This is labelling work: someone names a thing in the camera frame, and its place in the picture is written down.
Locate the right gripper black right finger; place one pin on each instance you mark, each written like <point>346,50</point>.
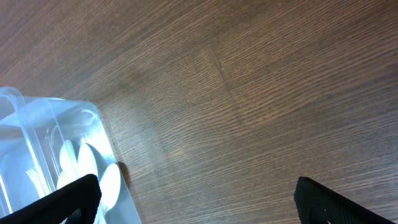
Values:
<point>317,204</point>

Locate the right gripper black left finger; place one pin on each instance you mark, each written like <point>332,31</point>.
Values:
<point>76,202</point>

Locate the white fork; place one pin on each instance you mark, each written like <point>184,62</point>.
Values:
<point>39,183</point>

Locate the white spoon four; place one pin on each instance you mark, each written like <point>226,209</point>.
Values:
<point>68,161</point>

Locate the clear plastic container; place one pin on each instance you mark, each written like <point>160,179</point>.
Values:
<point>20,151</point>
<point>55,121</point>

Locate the yellow plastic spoon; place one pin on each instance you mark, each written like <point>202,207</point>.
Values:
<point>64,179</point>

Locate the white spoon one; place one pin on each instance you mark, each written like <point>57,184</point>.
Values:
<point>86,161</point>

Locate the white spoon three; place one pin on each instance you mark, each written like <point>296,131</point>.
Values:
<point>110,185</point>

